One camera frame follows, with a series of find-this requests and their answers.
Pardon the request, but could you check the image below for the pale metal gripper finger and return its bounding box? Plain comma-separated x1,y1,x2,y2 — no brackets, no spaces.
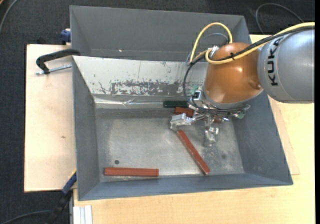
203,120,221,147
169,113,196,130

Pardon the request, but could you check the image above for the red-brown flat block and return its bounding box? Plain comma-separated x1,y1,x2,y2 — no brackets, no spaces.
173,106,195,117
175,129,211,176
103,167,160,177

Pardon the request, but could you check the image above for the dark green flat block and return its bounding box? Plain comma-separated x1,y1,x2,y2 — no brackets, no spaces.
162,100,189,109

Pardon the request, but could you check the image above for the grey metal bin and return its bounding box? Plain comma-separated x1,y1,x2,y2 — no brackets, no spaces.
69,5,294,202

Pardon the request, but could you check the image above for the pale wood board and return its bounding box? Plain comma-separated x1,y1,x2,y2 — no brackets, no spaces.
23,43,77,193

